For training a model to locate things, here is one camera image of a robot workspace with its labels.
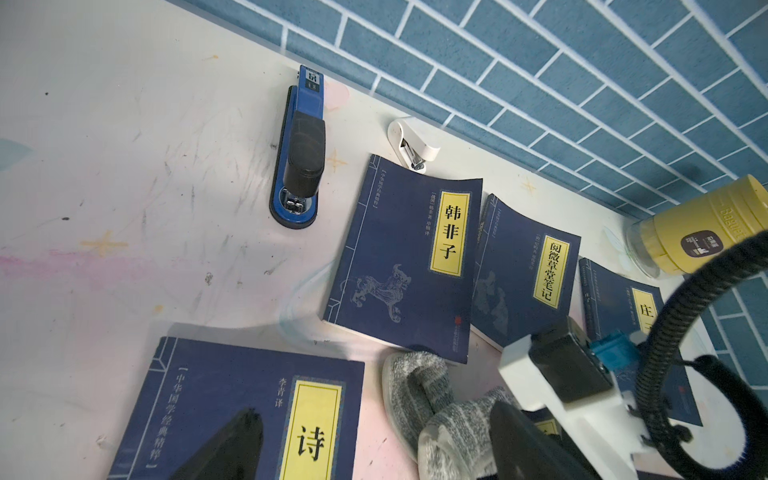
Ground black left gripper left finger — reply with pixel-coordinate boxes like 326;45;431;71
170;408;264;480

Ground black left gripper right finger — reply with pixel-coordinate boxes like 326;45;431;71
489;401;598;479

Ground blue book Tang poems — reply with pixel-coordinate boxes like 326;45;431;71
522;408;565;439

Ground grey striped cleaning cloth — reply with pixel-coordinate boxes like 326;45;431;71
381;352;519;479

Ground blue book Shijing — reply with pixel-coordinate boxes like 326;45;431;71
108;336;365;479

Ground blue book Yuewei notes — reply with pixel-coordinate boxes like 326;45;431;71
471;194;581;351

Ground blue book Hanfeizi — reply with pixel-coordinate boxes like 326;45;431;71
322;155;483;364

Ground yellow pen holder cup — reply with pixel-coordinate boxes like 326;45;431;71
624;175;767;278

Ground blue black stapler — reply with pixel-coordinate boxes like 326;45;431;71
269;65;326;230

